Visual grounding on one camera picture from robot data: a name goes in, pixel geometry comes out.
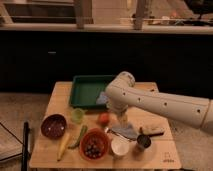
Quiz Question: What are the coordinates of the red apple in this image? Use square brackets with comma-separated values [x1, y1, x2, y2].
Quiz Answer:
[98, 113, 110, 126]

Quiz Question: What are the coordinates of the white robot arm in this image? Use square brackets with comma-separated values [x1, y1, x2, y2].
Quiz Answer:
[105, 71, 213, 135]

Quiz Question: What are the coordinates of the orange bowl with grapes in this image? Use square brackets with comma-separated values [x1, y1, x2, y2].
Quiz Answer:
[79, 128, 110, 161]

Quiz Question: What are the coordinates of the purple bowl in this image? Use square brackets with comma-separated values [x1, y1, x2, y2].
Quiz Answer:
[41, 114, 67, 140]

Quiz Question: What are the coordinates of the blue grey cloth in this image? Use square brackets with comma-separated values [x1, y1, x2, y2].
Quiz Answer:
[111, 123, 138, 140]

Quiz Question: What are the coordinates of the metal spoon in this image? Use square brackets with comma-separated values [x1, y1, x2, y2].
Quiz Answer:
[104, 127, 131, 141]

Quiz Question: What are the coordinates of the white cup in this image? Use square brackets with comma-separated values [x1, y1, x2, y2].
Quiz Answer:
[111, 137, 129, 157]

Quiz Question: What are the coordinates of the grey sponge in tray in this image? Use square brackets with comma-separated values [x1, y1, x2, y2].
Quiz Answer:
[96, 92, 107, 104]

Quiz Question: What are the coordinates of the beige scrub sponge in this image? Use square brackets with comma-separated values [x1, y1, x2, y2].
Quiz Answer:
[139, 126, 164, 137]

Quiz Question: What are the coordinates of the green cucumber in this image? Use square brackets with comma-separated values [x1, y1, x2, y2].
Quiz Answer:
[68, 125, 88, 149]

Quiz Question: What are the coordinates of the green cup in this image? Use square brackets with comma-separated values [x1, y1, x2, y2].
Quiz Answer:
[71, 108, 85, 124]

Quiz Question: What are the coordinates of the green tray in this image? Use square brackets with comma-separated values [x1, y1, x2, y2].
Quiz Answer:
[69, 75, 115, 109]

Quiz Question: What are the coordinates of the yellow banana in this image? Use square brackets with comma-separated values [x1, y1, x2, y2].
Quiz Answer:
[57, 133, 70, 161]

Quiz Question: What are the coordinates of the black stand left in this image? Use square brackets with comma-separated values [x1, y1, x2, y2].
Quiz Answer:
[21, 122, 30, 171]

